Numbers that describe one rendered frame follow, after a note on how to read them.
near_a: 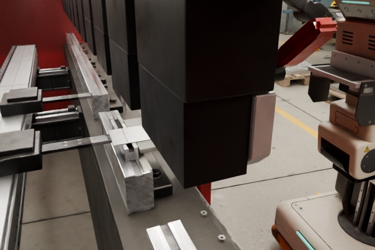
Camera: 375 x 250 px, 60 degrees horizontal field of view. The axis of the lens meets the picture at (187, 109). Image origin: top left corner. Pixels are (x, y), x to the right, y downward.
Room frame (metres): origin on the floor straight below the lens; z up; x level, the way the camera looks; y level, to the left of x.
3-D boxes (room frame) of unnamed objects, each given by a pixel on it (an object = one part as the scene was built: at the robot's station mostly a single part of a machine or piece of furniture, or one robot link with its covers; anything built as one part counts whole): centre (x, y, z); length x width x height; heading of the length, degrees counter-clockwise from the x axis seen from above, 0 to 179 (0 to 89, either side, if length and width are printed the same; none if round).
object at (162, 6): (0.32, -0.01, 1.26); 0.15 x 0.09 x 0.17; 22
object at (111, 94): (1.29, 0.33, 0.89); 0.30 x 0.05 x 0.03; 22
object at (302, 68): (4.98, -1.57, 0.17); 0.99 x 0.63 x 0.05; 14
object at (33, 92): (0.96, 0.43, 1.01); 0.26 x 0.12 x 0.05; 112
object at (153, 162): (0.77, 0.11, 0.89); 0.30 x 0.05 x 0.03; 22
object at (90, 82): (1.88, 0.63, 0.92); 1.67 x 0.06 x 0.10; 22
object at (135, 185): (0.76, 0.17, 0.92); 0.39 x 0.06 x 0.10; 22
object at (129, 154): (0.73, 0.16, 0.99); 0.20 x 0.03 x 0.03; 22
